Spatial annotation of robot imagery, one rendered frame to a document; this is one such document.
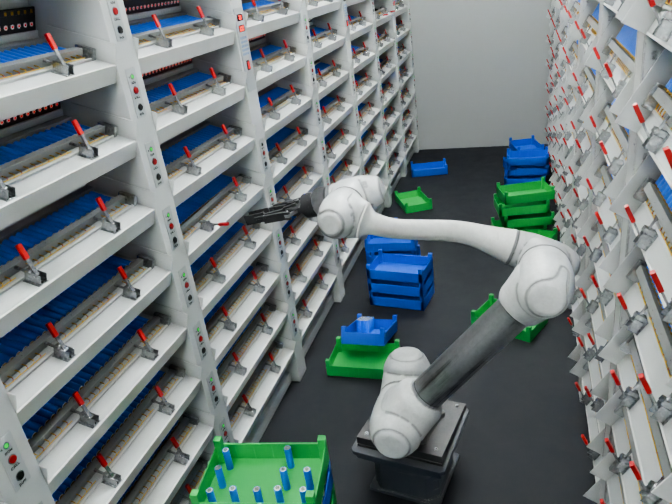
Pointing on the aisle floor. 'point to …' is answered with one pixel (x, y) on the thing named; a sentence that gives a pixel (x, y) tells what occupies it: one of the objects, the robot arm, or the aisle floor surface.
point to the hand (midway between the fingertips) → (257, 216)
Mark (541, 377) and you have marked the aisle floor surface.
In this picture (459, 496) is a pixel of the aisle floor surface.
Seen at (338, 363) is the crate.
